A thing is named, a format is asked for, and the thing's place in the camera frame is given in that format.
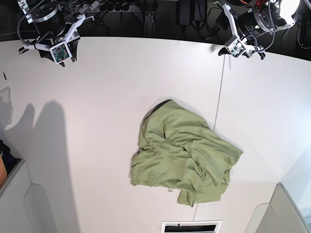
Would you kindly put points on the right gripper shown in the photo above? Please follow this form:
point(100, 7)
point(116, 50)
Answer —
point(52, 28)

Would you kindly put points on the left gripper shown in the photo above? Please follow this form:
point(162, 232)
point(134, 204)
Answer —
point(266, 16)

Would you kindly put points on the green t-shirt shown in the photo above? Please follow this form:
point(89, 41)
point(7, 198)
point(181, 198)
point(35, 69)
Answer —
point(178, 150)

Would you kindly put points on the black power strip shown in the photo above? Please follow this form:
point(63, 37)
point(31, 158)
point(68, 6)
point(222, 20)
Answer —
point(114, 8)

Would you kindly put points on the grey chair left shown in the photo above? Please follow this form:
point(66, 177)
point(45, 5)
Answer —
point(24, 206)

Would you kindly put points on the grey chair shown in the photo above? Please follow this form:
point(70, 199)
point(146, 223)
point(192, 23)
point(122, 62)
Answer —
point(24, 206)
point(280, 215)

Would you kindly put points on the grey chair right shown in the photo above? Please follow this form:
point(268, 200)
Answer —
point(280, 215)

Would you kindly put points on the white floor vent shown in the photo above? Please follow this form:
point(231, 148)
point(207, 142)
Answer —
point(191, 226)

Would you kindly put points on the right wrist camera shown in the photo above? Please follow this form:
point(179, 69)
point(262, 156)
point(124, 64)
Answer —
point(60, 53)

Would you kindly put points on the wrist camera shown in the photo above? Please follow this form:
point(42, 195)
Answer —
point(60, 53)
point(235, 47)

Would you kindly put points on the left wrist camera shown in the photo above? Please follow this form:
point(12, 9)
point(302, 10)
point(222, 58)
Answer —
point(235, 47)

